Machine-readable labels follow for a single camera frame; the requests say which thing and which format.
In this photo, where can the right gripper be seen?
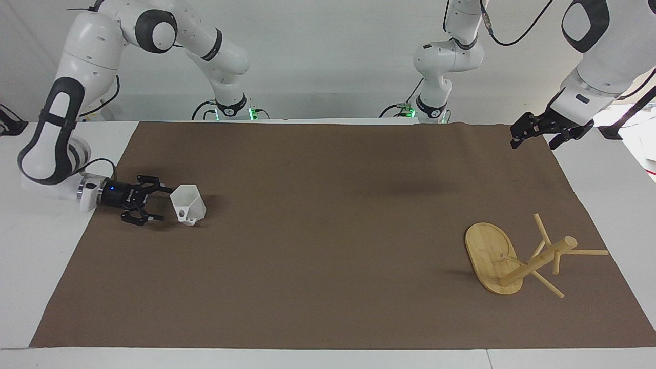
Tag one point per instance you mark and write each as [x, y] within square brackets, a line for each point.
[119, 195]

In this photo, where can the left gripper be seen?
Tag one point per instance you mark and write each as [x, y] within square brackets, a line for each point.
[558, 122]

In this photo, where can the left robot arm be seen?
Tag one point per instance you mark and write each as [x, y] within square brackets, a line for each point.
[599, 56]

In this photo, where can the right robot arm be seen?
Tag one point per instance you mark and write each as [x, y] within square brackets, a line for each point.
[87, 46]

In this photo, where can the white angular cup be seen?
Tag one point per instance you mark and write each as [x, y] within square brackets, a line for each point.
[190, 204]

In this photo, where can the wooden cup rack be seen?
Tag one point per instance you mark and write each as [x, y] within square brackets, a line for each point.
[489, 259]

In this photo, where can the black stand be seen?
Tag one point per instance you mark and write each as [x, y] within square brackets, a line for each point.
[13, 127]
[633, 110]

